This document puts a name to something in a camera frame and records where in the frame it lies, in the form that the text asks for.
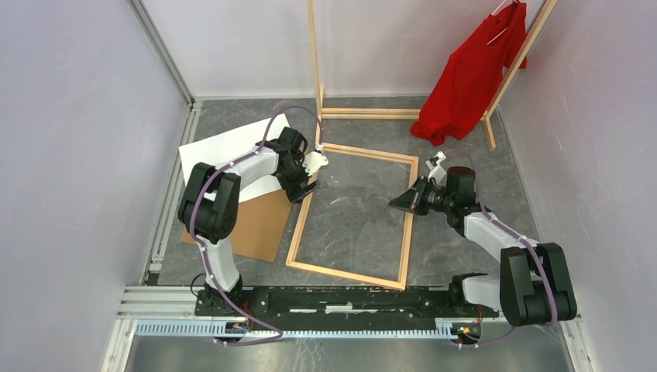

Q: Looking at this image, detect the wooden clothes rack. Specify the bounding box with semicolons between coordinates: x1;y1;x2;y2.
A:
306;0;559;152

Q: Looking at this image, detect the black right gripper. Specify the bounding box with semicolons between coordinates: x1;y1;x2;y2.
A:
388;175;453;216

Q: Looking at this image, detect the white slotted cable duct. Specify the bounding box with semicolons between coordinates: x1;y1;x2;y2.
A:
134;320;456;340

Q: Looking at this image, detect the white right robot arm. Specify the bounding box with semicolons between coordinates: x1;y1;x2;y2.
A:
388;151;578;327

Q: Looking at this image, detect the printed photo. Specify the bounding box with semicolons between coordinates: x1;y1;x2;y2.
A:
178;118;281;203

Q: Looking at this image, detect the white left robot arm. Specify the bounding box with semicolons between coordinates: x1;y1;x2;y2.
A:
177;127;328;316

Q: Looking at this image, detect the brown backing board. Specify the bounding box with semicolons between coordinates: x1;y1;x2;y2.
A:
179;188;294;264

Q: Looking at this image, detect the light wooden picture frame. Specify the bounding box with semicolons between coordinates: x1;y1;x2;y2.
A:
285;143;419;291

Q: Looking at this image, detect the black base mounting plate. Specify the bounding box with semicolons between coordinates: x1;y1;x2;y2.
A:
194;286;500;332

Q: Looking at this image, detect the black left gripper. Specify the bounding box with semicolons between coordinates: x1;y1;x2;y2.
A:
277;152;320;205

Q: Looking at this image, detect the pink clothes hanger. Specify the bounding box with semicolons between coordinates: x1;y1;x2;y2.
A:
487;0;520;45

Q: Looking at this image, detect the red t-shirt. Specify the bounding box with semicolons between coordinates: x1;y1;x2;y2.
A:
410;2;527;146

